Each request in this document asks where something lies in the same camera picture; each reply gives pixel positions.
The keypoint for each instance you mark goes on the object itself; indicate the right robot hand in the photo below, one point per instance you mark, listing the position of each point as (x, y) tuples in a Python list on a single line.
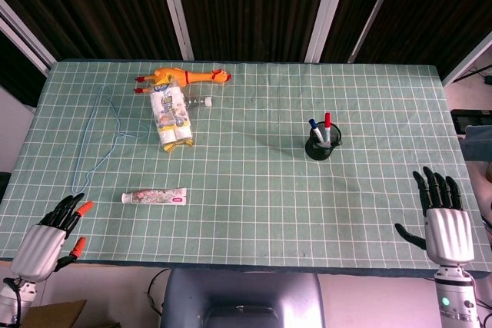
[(447, 232)]

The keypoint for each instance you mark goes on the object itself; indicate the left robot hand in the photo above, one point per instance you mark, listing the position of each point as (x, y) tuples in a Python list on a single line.
[(36, 250)]

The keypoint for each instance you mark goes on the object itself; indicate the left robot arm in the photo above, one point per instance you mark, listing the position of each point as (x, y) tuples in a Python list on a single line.
[(13, 301)]

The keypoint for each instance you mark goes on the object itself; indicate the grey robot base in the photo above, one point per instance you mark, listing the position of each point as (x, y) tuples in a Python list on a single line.
[(242, 299)]

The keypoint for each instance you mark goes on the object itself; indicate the black pen holder cup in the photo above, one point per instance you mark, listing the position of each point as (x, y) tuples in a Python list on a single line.
[(323, 143)]

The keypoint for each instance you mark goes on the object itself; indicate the red marker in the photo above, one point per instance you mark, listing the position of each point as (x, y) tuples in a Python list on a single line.
[(327, 125)]

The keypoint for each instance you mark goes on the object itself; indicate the blue marker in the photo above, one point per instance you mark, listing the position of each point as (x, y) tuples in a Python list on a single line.
[(316, 130)]

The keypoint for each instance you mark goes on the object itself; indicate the brown cardboard box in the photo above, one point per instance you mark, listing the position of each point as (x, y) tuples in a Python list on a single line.
[(54, 314)]

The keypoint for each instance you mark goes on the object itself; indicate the blue grey cloth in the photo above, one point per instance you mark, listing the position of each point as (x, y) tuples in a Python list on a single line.
[(478, 143)]

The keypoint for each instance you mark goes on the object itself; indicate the black equipment case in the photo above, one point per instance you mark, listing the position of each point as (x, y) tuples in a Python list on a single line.
[(471, 120)]

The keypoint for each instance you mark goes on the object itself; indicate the toothpaste tube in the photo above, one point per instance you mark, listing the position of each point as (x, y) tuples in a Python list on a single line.
[(154, 196)]

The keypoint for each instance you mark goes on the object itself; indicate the white yellow packaged rolls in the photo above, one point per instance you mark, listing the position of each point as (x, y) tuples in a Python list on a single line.
[(171, 116)]

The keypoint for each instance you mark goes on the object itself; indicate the green checkered tablecloth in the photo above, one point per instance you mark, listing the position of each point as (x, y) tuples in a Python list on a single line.
[(246, 166)]

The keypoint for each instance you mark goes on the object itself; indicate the clear plastic bottle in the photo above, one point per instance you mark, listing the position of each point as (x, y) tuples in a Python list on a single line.
[(199, 102)]

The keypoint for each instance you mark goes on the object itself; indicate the yellow rubber chicken toy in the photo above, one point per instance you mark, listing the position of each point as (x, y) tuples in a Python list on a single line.
[(184, 75)]

